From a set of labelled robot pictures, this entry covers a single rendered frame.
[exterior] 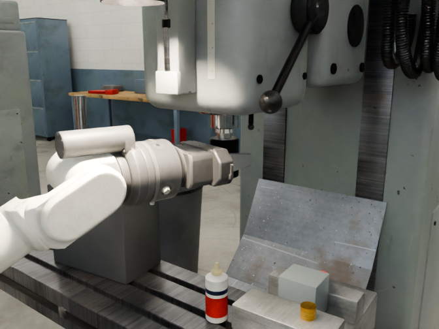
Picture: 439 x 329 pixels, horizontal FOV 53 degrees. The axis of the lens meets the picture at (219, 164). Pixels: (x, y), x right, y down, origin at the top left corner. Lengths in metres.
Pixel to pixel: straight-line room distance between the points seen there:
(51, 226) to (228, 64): 0.29
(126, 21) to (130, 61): 0.61
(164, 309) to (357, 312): 0.36
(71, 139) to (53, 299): 0.51
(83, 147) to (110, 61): 6.96
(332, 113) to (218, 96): 0.47
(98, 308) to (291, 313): 0.40
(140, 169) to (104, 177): 0.06
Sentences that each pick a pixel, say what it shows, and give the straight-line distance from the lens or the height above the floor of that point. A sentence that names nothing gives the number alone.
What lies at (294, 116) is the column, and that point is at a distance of 1.05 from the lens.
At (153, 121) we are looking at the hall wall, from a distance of 6.85.
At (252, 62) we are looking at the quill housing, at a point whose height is 1.38.
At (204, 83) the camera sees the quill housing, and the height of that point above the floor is 1.35.
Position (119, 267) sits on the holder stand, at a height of 0.96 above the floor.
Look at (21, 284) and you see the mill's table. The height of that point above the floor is 0.90.
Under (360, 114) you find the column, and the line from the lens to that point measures 0.99.
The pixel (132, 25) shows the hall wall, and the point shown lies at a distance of 7.09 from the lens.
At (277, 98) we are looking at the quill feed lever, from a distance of 0.56.
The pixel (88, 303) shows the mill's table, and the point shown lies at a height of 0.93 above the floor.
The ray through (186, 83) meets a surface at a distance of 0.59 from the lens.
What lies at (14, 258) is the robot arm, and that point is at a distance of 0.57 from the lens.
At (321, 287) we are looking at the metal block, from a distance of 0.68.
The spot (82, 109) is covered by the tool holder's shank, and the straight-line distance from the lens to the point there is 1.00.
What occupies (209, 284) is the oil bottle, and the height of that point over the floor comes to 1.00.
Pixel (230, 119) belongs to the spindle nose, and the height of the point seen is 1.30.
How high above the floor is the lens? 1.39
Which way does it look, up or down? 14 degrees down
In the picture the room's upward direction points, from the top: straight up
